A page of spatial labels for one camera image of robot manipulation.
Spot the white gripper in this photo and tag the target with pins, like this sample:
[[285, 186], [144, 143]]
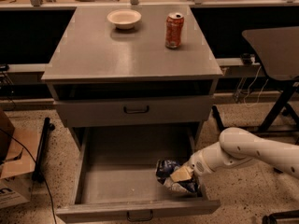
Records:
[[196, 164]]

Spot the blue chip bag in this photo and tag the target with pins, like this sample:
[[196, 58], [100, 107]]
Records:
[[164, 168]]

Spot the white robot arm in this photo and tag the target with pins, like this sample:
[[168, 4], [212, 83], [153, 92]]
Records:
[[237, 148]]

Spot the closed grey upper drawer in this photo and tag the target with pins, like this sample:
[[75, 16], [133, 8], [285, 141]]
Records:
[[134, 111]]

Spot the open grey lower drawer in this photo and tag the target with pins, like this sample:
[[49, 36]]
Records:
[[116, 177]]

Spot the grey drawer cabinet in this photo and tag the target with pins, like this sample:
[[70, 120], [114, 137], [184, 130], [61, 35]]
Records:
[[97, 61]]

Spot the orange soda can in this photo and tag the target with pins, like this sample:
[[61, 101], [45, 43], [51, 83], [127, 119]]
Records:
[[174, 25]]

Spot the white paper bowl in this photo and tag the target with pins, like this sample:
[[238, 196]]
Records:
[[124, 19]]

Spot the cardboard box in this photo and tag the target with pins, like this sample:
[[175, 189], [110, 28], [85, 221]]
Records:
[[18, 147]]

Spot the black floor rail right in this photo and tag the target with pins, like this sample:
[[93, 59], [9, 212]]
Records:
[[217, 117]]

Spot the black floor rail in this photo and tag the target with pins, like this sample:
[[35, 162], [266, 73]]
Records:
[[47, 128], [217, 117]]

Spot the black floor rail left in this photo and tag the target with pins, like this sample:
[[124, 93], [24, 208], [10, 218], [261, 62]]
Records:
[[47, 128]]

